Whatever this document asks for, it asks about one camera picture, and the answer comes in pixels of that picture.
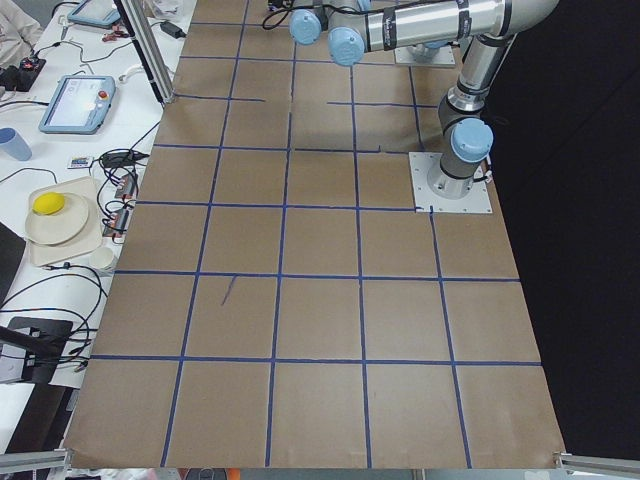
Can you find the black power adapter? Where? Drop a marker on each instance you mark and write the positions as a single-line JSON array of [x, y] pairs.
[[172, 30]]

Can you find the beige round plate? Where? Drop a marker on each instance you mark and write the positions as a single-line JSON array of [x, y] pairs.
[[60, 227]]

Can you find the yellow lemon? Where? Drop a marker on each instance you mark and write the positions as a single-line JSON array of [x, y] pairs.
[[48, 203]]

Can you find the blue teach pendant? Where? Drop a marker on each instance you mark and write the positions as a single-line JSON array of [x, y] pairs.
[[95, 13], [79, 105]]

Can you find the beige tray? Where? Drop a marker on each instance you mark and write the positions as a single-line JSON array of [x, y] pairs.
[[86, 241]]

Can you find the light blue plastic cup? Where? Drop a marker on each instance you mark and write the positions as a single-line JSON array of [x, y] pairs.
[[13, 144]]

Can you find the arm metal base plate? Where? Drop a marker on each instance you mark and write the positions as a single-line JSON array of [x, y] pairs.
[[444, 59], [435, 192]]

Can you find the aluminium frame post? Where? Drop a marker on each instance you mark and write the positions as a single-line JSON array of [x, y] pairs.
[[140, 31]]

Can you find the black camera stand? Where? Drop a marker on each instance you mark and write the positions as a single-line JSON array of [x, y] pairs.
[[31, 349]]

